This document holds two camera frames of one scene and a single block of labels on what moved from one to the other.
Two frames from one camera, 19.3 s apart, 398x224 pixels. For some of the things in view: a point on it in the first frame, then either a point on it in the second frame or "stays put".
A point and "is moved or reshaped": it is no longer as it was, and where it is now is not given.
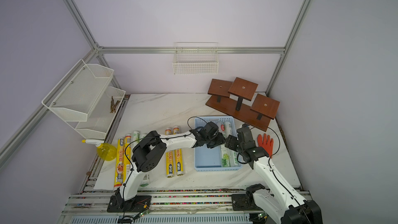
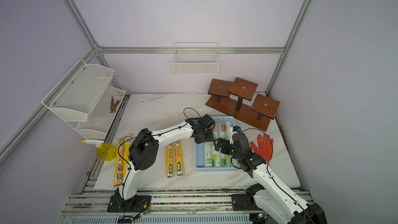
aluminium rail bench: (175, 208) stays put
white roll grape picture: (136, 136) is moved or reshaped
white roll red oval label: (225, 128) → (215, 155)
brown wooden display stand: (239, 98) stays put
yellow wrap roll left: (170, 162) stays put
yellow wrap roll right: (179, 164) stays put
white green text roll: (144, 178) → (228, 125)
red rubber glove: (266, 143) stays put
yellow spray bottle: (106, 151) stays put
